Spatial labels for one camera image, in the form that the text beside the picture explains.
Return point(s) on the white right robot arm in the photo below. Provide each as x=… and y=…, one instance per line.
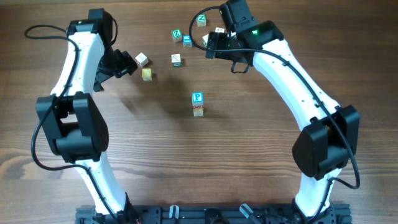
x=325, y=148

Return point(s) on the green top far block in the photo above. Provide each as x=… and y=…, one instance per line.
x=201, y=20

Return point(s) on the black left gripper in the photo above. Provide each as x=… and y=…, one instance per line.
x=128, y=65

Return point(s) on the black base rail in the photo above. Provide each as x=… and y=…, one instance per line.
x=271, y=213

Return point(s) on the blue P wooden block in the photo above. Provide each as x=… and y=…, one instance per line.
x=197, y=99

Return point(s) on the blue top left block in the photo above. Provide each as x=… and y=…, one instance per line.
x=187, y=42

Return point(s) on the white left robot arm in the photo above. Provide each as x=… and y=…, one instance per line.
x=71, y=133

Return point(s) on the plain wooden block far left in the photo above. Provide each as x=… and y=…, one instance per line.
x=142, y=60

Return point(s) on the plain A wooden block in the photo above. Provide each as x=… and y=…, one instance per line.
x=198, y=112

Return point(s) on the plain wooden block left edge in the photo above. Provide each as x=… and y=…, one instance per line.
x=147, y=74

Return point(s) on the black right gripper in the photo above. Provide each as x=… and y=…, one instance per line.
x=219, y=40

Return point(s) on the green V wooden block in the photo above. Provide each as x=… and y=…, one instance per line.
x=176, y=60

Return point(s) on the plain animal wooden block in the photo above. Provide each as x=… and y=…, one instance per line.
x=205, y=40

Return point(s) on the red side 2 block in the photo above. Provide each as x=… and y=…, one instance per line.
x=219, y=30

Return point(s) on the green top left block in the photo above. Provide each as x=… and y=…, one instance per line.
x=177, y=35

